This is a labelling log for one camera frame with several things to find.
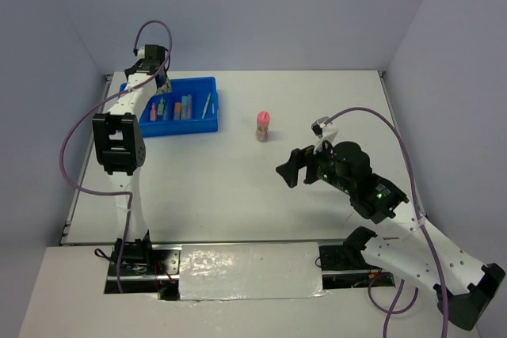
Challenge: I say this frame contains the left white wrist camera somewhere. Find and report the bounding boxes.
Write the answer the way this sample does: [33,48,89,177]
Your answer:
[135,47,146,59]

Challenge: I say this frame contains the silver taped cover plate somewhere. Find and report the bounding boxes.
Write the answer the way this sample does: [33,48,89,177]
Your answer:
[178,242,326,301]

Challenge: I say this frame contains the blue-capped highlighter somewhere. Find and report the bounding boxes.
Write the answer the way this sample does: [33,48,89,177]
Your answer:
[181,96,187,120]

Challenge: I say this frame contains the green correction tape case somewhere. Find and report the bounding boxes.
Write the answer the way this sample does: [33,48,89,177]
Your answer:
[157,97,166,116]

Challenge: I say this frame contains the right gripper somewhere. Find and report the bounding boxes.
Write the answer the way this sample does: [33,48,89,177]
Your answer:
[276,135,353,194]

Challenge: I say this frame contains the pink correction tape case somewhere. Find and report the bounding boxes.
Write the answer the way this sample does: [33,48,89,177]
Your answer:
[149,103,158,122]

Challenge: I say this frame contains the orange-capped highlighter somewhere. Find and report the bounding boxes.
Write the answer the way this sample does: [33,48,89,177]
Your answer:
[173,102,181,120]

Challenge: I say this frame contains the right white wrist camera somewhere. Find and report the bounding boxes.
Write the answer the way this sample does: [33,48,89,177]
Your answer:
[311,116,339,154]

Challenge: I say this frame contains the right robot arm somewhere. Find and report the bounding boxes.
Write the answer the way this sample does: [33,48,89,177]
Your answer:
[276,141,505,331]

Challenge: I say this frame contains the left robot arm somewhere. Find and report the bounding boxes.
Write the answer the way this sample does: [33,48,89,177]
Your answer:
[92,44,168,275]

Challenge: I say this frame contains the blue compartment tray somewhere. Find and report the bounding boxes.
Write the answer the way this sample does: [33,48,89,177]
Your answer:
[139,77,219,138]

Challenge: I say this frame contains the pink-lidded jar of clips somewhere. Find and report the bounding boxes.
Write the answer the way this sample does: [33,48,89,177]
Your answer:
[256,111,271,142]

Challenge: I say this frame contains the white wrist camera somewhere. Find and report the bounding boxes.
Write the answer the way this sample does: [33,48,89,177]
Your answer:
[135,47,146,59]
[311,116,339,154]

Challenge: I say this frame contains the purple highlighter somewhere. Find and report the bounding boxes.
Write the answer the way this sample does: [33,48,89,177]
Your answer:
[186,94,193,120]

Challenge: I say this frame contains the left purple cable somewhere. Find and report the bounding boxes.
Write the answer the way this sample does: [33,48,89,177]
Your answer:
[59,20,174,295]

